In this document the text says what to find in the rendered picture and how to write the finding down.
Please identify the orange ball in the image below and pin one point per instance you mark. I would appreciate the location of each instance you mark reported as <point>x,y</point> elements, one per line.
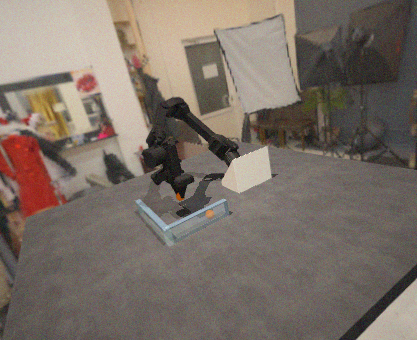
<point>178,197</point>

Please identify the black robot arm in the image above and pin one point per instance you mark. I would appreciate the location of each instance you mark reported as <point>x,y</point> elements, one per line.
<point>179,109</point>

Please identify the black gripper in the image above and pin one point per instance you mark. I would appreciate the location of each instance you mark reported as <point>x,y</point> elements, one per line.
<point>178,182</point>

